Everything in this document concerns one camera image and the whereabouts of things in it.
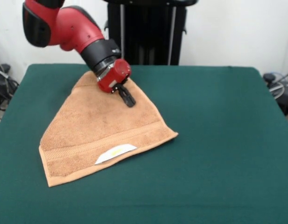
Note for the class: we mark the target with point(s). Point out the black vertical column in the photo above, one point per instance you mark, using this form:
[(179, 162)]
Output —
[(146, 35)]

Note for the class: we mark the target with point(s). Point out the tan terry towel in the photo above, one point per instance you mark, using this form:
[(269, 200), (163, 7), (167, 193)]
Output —
[(99, 135)]

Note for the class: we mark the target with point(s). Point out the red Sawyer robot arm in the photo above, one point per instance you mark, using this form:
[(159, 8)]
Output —
[(71, 30)]

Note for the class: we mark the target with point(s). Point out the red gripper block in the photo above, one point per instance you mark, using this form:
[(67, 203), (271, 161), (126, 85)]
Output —
[(113, 75)]

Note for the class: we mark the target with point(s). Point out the dark green table cloth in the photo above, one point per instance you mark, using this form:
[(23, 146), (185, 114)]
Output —
[(204, 163)]

